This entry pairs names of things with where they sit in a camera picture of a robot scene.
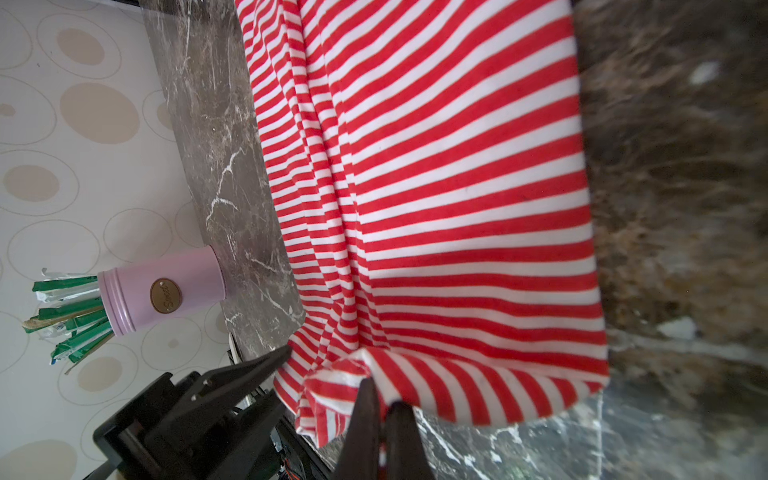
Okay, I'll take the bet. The green white straws bundle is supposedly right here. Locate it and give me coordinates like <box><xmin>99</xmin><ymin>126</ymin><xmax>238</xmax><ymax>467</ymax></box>
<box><xmin>22</xmin><ymin>272</ymin><xmax>115</xmax><ymax>367</ymax></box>

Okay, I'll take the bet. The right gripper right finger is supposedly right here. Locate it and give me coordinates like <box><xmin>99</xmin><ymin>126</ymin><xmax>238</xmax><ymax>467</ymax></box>
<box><xmin>384</xmin><ymin>402</ymin><xmax>434</xmax><ymax>480</ymax></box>

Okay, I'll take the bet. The red white striped tank top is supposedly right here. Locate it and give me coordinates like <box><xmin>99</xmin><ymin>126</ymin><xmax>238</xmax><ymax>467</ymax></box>
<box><xmin>235</xmin><ymin>1</ymin><xmax>609</xmax><ymax>447</ymax></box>

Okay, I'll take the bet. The pink cup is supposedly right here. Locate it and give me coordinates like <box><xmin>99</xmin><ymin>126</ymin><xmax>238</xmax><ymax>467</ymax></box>
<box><xmin>97</xmin><ymin>246</ymin><xmax>226</xmax><ymax>336</ymax></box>

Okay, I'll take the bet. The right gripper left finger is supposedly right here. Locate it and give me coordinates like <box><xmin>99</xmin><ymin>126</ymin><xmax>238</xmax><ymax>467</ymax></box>
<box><xmin>333</xmin><ymin>378</ymin><xmax>381</xmax><ymax>480</ymax></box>

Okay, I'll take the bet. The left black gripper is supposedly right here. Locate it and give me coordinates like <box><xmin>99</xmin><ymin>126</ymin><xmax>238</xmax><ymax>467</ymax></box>
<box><xmin>89</xmin><ymin>345</ymin><xmax>292</xmax><ymax>479</ymax></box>

